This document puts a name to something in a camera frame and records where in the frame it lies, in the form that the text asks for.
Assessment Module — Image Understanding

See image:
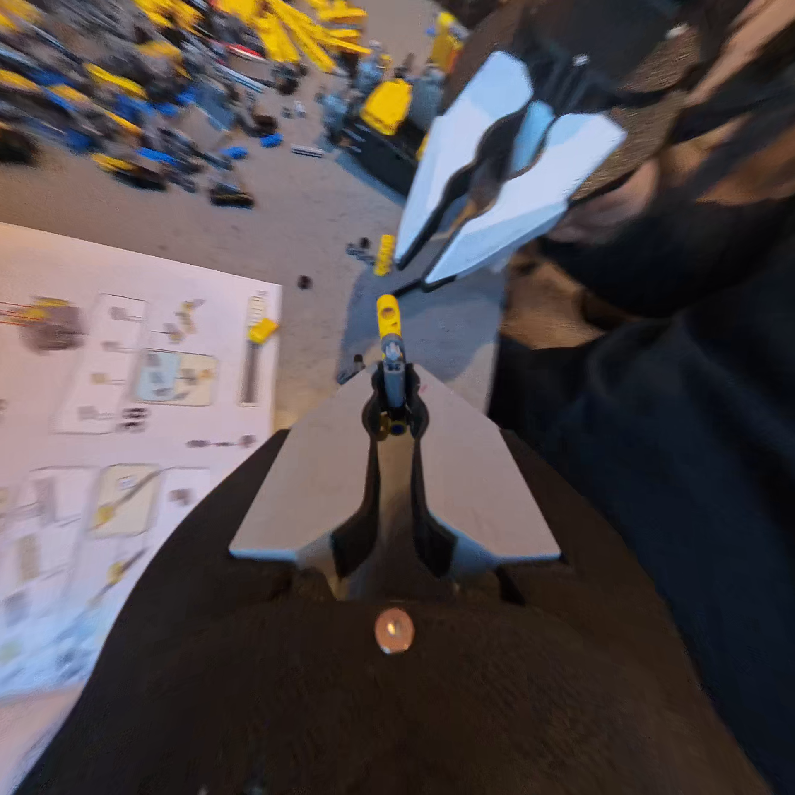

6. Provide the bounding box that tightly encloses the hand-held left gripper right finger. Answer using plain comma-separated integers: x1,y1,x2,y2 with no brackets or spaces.
407,364,562,581

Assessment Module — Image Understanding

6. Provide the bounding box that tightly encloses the spread of yellow brick panels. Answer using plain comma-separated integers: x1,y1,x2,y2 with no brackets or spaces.
133,0,373,74

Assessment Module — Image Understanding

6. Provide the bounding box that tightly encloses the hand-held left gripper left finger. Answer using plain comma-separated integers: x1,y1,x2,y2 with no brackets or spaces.
229,363,383,566

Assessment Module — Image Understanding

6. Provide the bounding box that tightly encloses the instruction booklet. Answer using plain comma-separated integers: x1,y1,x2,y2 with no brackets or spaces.
0,222,283,790

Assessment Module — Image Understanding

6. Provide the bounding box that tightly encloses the person's right forearm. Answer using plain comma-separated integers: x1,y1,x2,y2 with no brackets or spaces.
540,0,795,318

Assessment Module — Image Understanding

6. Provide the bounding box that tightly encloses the black yellow vehicle model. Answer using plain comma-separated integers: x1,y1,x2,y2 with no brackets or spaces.
317,12,467,195

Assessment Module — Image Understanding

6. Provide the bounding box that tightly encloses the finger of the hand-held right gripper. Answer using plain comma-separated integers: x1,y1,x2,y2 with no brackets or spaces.
393,51,536,272
421,112,628,294

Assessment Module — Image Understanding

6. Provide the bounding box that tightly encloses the person's right hand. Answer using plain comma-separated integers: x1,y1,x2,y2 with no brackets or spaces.
547,158,667,247

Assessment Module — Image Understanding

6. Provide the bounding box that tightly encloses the pile of small brick pieces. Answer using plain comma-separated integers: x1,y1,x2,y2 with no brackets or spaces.
0,0,283,209

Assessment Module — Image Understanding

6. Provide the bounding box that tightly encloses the person's dark clothed body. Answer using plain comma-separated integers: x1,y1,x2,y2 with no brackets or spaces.
487,236,795,795

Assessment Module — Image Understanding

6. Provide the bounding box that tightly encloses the small yellow axle assembly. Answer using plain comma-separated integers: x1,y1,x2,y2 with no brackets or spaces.
374,294,415,443

